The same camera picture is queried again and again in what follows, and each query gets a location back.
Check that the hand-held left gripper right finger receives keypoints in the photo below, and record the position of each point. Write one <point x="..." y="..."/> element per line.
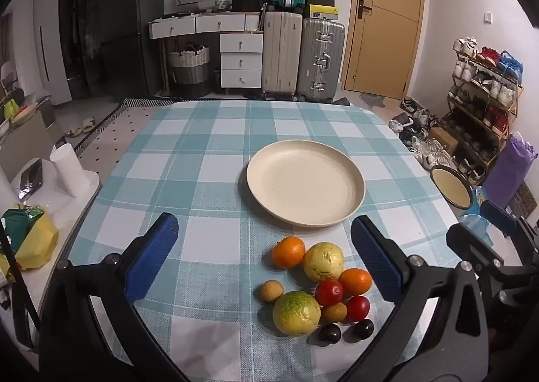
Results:
<point x="379" y="257"/>

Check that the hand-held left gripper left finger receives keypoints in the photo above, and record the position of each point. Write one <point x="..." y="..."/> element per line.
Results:
<point x="152" y="255"/>

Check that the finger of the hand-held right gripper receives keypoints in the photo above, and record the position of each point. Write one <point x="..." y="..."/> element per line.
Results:
<point x="468" y="241"/>
<point x="497" y="213"/>

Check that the orange tangerine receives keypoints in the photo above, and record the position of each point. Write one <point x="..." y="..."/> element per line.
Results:
<point x="288" y="252"/>
<point x="356" y="281"/>

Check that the red cherry tomato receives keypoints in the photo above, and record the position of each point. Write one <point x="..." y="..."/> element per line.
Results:
<point x="329" y="292"/>
<point x="358" y="308"/>

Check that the green-yellow round citrus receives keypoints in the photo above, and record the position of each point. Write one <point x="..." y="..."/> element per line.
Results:
<point x="296" y="313"/>

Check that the cream round plate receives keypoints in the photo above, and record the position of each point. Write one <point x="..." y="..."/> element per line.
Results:
<point x="305" y="184"/>

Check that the brown kiwi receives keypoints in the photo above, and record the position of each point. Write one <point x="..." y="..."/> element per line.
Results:
<point x="268" y="292"/>

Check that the blue plastic bag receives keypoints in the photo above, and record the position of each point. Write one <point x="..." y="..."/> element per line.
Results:
<point x="476" y="213"/>

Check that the purple gift bag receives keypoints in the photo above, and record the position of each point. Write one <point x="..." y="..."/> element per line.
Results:
<point x="509" y="171"/>

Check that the dark-rimmed cream bowl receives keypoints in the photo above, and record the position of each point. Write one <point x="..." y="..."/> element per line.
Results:
<point x="451" y="186"/>

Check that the dark purple plum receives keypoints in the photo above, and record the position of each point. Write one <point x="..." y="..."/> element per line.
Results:
<point x="364" y="329"/>
<point x="329" y="333"/>

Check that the brown cardboard box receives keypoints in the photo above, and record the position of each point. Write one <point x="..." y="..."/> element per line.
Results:
<point x="443" y="139"/>

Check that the wooden shoe rack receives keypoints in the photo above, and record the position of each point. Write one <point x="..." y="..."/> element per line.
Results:
<point x="511" y="112"/>

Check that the pile of loose shoes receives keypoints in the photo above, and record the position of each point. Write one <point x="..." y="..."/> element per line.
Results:
<point x="421" y="141"/>

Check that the teal checked tablecloth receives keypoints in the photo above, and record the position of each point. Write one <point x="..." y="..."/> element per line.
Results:
<point x="189" y="154"/>

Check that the white side table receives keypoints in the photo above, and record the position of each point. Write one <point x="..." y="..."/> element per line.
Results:
<point x="54" y="205"/>

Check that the yellow plastic bag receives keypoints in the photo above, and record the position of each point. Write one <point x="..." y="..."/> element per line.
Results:
<point x="38" y="247"/>

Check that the white paper roll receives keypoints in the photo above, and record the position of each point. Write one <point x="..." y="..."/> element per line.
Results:
<point x="69" y="169"/>

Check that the rows of racked sneakers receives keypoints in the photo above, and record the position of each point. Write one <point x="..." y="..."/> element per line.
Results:
<point x="495" y="89"/>

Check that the patterned floor rug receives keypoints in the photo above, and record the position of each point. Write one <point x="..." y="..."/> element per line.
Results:
<point x="122" y="129"/>

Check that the green snack packet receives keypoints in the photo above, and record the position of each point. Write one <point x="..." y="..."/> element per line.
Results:
<point x="19" y="226"/>

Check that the pair of beige slippers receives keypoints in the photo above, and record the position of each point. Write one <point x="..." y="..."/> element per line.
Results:
<point x="80" y="127"/>

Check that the grey door mat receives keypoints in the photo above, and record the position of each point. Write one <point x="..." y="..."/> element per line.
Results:
<point x="374" y="100"/>

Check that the woven laundry basket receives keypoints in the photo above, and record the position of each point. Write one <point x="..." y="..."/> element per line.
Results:
<point x="189" y="68"/>

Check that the silver suitcase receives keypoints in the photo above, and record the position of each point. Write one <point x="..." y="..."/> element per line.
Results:
<point x="321" y="59"/>

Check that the white drawer unit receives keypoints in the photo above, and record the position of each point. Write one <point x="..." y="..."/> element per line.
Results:
<point x="241" y="61"/>

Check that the wooden door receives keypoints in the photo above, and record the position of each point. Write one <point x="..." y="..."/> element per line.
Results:
<point x="387" y="19"/>

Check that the beige suitcase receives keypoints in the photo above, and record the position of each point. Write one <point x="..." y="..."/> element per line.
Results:
<point x="281" y="53"/>

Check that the grey refrigerator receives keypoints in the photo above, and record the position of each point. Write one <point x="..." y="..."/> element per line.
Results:
<point x="130" y="28"/>

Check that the white vanity desk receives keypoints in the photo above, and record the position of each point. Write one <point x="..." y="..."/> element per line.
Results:
<point x="185" y="26"/>

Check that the dark tall cabinet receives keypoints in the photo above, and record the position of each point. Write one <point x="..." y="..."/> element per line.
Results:
<point x="80" y="28"/>

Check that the yellow shoe box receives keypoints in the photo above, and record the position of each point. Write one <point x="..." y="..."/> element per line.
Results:
<point x="322" y="12"/>

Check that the black storage box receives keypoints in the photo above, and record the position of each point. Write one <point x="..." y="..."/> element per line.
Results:
<point x="248" y="2"/>

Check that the white wall switch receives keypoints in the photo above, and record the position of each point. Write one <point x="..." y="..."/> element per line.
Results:
<point x="487" y="18"/>

